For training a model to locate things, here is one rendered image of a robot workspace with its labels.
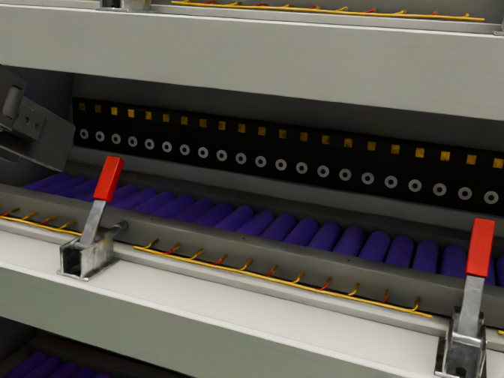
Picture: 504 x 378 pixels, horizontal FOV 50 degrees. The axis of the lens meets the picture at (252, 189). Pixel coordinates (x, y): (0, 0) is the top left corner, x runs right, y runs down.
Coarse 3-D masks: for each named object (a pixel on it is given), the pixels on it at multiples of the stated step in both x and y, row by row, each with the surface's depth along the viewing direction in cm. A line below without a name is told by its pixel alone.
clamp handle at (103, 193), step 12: (108, 156) 42; (108, 168) 42; (120, 168) 42; (108, 180) 41; (96, 192) 41; (108, 192) 41; (96, 204) 41; (96, 216) 41; (96, 228) 40; (84, 240) 40; (96, 240) 42
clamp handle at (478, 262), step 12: (480, 228) 33; (492, 228) 33; (480, 240) 33; (492, 240) 32; (468, 252) 33; (480, 252) 32; (468, 264) 32; (480, 264) 32; (468, 276) 32; (480, 276) 32; (468, 288) 32; (480, 288) 32; (468, 300) 32; (480, 300) 32; (468, 312) 32; (468, 324) 31; (468, 336) 31
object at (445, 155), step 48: (96, 144) 59; (144, 144) 57; (192, 144) 55; (240, 144) 53; (288, 144) 51; (336, 144) 49; (384, 144) 47; (432, 144) 46; (384, 192) 49; (432, 192) 47; (480, 192) 46
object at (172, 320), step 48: (288, 192) 51; (336, 192) 50; (0, 240) 45; (0, 288) 41; (48, 288) 40; (96, 288) 38; (144, 288) 39; (192, 288) 39; (288, 288) 40; (96, 336) 39; (144, 336) 37; (192, 336) 36; (240, 336) 34; (288, 336) 34; (336, 336) 34; (384, 336) 35; (432, 336) 35
